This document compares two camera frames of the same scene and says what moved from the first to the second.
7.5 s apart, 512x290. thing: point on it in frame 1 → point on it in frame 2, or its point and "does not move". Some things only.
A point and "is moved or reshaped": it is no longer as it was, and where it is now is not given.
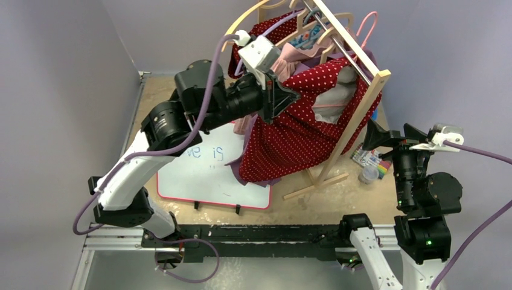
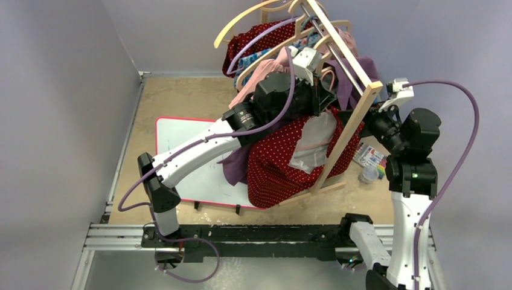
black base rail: [251, 243] does not move
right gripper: [398, 142] → [370, 118]
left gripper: [277, 97] → [321, 96]
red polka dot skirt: [311, 130] is moved or reshaped
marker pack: [371, 158] does not move
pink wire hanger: [375, 20] → [333, 78]
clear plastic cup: [369, 173] does not move
